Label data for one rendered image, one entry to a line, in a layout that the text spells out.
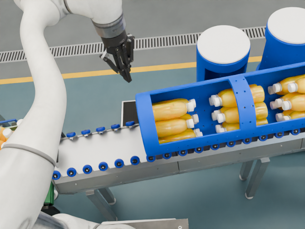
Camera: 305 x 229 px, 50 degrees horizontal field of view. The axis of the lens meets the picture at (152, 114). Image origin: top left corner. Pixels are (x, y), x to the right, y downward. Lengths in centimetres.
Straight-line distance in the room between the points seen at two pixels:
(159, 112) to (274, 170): 141
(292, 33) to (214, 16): 172
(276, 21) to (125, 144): 106
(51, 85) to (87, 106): 228
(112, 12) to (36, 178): 48
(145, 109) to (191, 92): 31
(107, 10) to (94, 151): 91
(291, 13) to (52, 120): 162
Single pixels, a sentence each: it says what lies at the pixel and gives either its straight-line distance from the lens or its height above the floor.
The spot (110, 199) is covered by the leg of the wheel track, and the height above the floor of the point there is 11.
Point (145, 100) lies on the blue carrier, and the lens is 136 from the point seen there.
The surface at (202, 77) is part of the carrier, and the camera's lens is 188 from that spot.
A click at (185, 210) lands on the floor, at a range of 243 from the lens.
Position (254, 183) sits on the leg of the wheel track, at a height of 30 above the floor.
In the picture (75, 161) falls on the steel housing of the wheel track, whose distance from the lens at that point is 164.
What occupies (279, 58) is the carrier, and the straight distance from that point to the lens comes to 196.
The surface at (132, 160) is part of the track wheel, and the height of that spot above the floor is 97.
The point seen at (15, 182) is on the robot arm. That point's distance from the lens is 58.
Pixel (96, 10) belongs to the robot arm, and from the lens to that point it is 88.
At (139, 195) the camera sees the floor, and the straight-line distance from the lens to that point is 249.
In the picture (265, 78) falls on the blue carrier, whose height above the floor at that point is 108.
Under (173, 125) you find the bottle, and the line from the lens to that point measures 138.
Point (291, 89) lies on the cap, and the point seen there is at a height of 116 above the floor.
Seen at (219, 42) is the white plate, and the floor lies 104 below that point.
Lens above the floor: 233
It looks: 57 degrees down
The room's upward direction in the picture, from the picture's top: 12 degrees counter-clockwise
